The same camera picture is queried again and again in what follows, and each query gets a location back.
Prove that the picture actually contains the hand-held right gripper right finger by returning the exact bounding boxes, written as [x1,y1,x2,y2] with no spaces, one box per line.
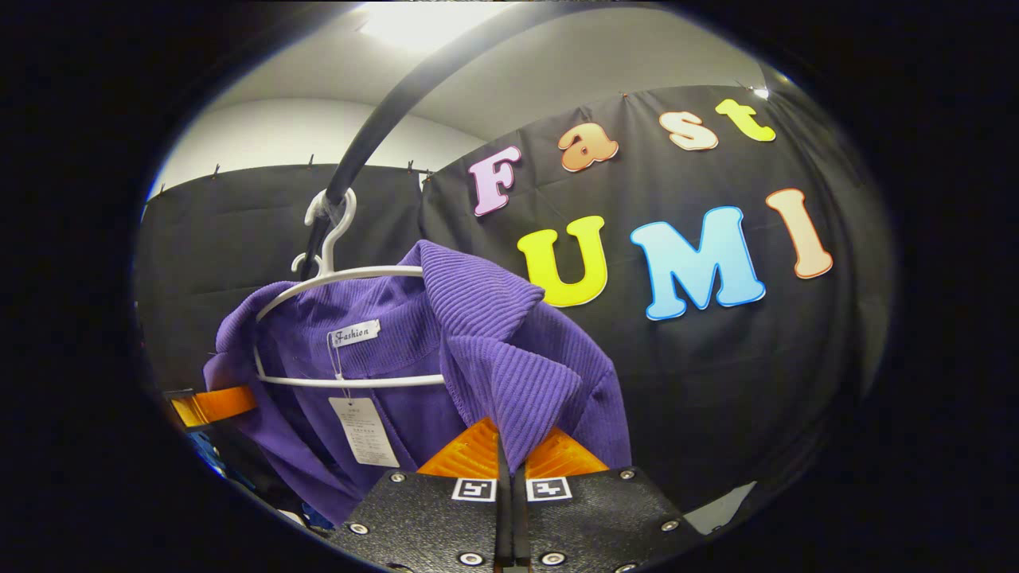
[512,426,706,573]

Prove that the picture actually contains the purple ribbed jacket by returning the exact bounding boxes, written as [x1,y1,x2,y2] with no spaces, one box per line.
[203,239,634,526]

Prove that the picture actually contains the blue object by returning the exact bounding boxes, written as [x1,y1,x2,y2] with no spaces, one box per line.
[193,432,233,480]

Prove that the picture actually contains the black backdrop cloth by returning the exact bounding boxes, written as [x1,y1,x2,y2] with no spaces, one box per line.
[135,80,896,518]

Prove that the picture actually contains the black metal clothes rack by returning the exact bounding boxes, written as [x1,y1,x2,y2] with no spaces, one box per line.
[296,0,590,281]

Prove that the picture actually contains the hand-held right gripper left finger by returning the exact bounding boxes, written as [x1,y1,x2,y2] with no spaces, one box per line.
[326,418,511,573]

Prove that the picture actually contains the white paper stack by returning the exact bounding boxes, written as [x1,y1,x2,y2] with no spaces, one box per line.
[683,481,758,536]

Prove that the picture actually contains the large ceiling light panel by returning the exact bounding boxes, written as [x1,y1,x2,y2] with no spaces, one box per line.
[357,0,512,53]

